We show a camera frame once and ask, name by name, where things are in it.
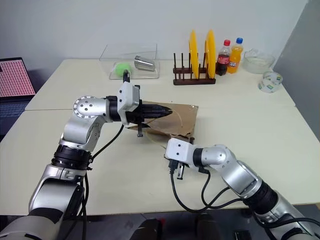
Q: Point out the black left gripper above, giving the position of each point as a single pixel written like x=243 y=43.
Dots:
x=135 y=117

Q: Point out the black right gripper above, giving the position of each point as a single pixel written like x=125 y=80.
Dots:
x=180 y=171

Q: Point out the brown paper bag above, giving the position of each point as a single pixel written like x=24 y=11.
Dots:
x=182 y=117

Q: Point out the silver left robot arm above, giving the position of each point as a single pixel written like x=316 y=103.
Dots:
x=82 y=125

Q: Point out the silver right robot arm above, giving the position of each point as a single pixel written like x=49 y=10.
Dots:
x=237 y=170

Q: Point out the clear plastic box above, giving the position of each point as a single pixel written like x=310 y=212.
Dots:
x=147 y=75

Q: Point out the dark wooden dish rack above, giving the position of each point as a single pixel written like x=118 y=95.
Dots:
x=192 y=81

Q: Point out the stainless steel cup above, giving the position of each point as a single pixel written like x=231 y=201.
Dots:
x=145 y=63

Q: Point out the green ball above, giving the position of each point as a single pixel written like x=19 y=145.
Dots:
x=120 y=69

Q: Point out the dark rounded shape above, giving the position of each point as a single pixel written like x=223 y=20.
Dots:
x=207 y=227
x=147 y=230

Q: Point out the yellow plate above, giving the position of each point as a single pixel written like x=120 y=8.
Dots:
x=194 y=55
x=211 y=55

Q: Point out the cola bottle red cap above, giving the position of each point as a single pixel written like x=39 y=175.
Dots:
x=222 y=61

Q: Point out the orange soda bottle blue cap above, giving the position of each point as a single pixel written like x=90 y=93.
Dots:
x=235 y=62

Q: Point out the clear glass bowl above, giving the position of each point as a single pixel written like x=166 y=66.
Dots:
x=260 y=63

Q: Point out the clear tape roll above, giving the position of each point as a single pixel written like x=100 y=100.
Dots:
x=270 y=85

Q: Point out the grey laptop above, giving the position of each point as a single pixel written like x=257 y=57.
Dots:
x=15 y=80

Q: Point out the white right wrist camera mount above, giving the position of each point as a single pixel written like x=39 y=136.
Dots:
x=178 y=150

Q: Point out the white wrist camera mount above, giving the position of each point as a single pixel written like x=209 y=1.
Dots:
x=126 y=100
x=178 y=150

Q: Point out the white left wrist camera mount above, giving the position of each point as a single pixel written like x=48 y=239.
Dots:
x=126 y=100

